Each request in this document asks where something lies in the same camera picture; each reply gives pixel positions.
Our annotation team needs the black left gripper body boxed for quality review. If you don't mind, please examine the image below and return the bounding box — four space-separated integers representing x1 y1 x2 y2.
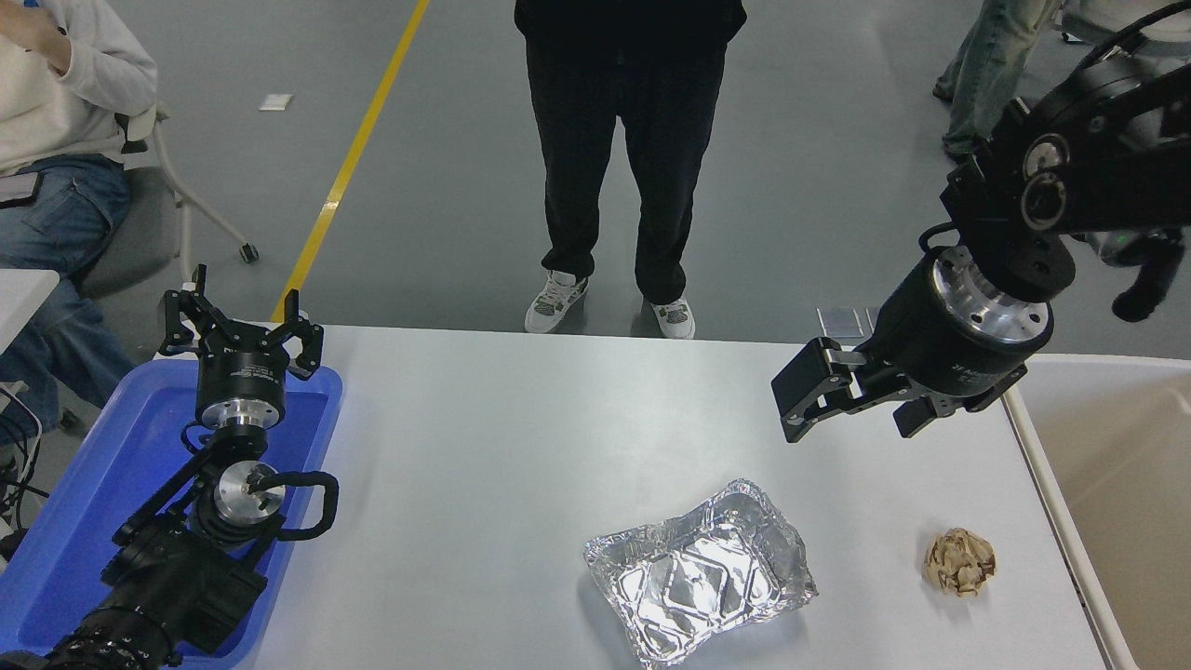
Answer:
194 321 290 410

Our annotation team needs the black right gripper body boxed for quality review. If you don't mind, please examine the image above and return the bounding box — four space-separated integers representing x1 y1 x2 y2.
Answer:
854 253 1030 415

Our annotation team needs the silver foil plate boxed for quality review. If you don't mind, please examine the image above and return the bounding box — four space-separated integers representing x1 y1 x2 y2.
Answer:
583 479 818 669

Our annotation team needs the large pale dustbin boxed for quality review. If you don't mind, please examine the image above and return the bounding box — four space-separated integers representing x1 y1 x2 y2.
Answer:
1000 354 1191 670

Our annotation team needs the seated person's hand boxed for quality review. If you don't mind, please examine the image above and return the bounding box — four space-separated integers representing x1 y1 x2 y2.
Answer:
0 4 74 75

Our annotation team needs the grey chair with white legs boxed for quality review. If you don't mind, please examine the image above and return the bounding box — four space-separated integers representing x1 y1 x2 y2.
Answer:
79 102 261 299

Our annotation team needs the crumpled tan paper ball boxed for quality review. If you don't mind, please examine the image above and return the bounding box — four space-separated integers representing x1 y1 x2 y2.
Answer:
923 529 997 597

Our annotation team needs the blue plastic tray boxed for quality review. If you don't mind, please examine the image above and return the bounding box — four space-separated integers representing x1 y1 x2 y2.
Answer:
0 358 343 666

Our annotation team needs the seated person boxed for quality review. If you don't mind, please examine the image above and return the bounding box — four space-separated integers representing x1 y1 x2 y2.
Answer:
0 0 159 448

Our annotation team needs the walking person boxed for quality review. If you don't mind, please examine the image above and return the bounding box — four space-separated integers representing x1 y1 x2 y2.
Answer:
933 0 1062 164

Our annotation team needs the standing person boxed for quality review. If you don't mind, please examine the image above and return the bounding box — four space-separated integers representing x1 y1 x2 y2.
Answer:
515 0 748 341

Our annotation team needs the black cable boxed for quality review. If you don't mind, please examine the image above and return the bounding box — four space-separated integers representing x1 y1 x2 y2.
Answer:
0 386 47 522

